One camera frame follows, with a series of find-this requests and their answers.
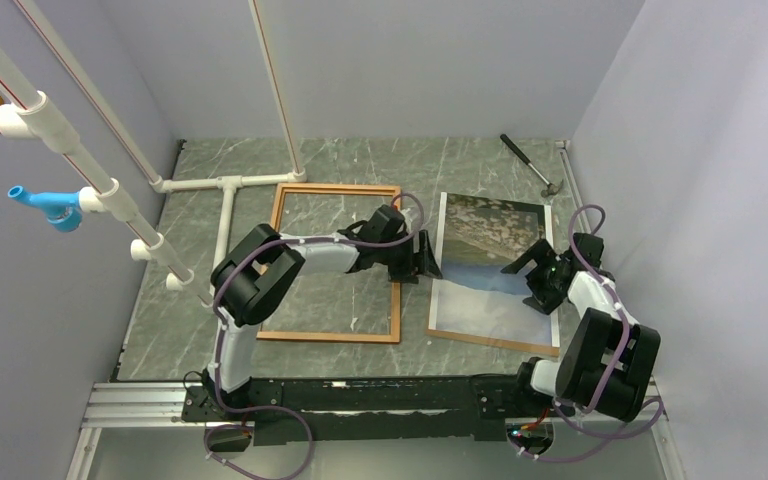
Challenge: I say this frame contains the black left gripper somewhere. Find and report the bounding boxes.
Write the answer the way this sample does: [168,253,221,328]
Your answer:
[377,231,442,285]

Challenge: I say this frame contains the landscape photo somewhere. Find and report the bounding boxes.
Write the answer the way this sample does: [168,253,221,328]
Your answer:
[426,192,560,357]

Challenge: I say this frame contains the wooden picture frame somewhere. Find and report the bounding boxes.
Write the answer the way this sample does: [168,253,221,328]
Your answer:
[256,183,402,344]

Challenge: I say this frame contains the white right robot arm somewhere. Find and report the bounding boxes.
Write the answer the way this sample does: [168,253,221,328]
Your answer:
[501,233,661,422]

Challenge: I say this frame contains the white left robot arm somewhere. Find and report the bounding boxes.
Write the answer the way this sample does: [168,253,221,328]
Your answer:
[202,204,442,420]

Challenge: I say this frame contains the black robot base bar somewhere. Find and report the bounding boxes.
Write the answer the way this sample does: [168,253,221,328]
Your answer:
[181,366,550,446]

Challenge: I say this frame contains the blue faucet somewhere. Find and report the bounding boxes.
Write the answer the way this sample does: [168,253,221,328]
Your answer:
[7,185,83,233]

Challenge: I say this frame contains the white pvc pipe stand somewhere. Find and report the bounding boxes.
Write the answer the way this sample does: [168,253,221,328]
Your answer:
[0,1,307,306]

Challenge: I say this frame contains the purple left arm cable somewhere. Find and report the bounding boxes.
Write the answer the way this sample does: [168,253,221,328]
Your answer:
[201,192,426,480]

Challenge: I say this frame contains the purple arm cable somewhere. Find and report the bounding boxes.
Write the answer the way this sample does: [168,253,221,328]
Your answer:
[201,192,426,480]
[507,203,665,465]

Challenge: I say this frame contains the black handled hammer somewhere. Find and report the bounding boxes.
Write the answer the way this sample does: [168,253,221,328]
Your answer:
[499,134,564,198]

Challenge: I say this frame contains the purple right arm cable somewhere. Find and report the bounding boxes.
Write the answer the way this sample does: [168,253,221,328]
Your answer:
[507,203,665,465]

